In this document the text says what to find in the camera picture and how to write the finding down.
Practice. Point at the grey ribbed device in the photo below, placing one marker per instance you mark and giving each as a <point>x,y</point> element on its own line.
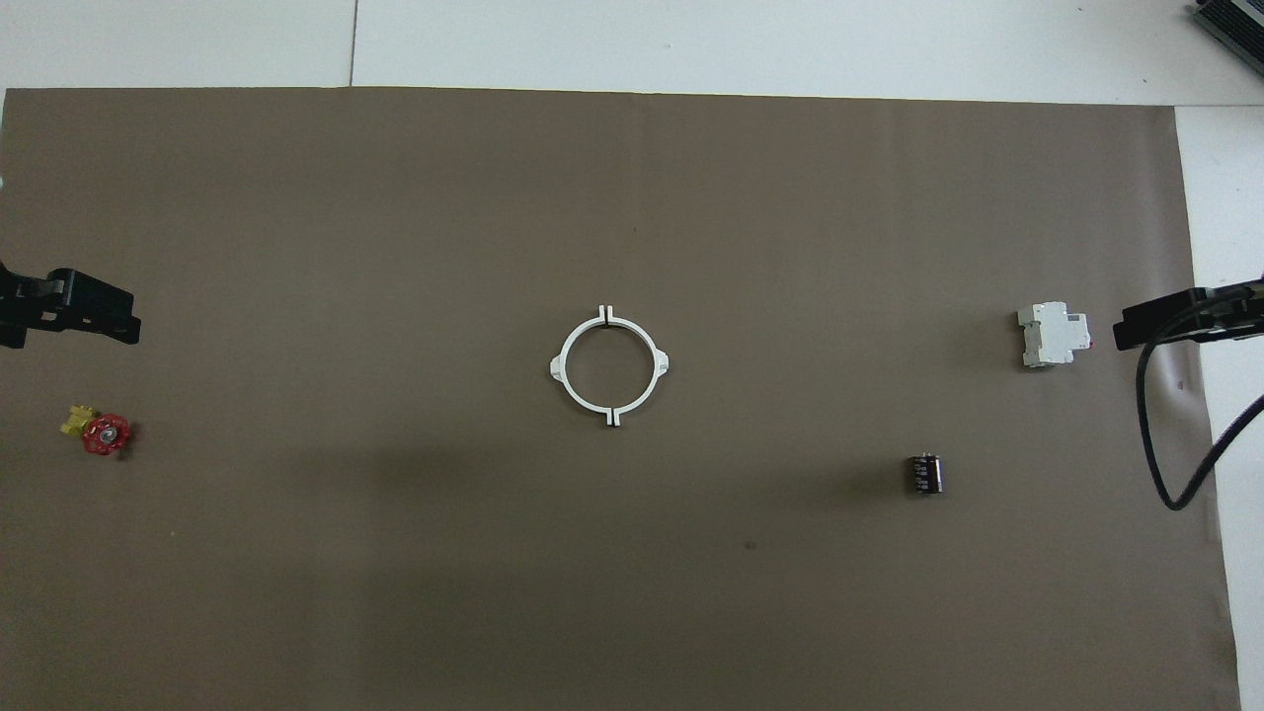
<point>1239,25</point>

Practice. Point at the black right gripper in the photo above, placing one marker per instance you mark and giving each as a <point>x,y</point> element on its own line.
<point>1229,311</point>

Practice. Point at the red yellow valve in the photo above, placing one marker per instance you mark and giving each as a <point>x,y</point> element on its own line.
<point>106,434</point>

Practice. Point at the white circuit breaker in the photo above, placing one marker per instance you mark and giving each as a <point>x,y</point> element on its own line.
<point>1049,336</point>

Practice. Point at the brown paper table mat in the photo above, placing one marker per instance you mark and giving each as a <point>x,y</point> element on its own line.
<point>592,197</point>

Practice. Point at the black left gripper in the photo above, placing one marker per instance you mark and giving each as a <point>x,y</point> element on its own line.
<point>20,301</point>

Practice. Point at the black cylindrical capacitor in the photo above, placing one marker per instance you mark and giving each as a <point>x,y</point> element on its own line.
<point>925,474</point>

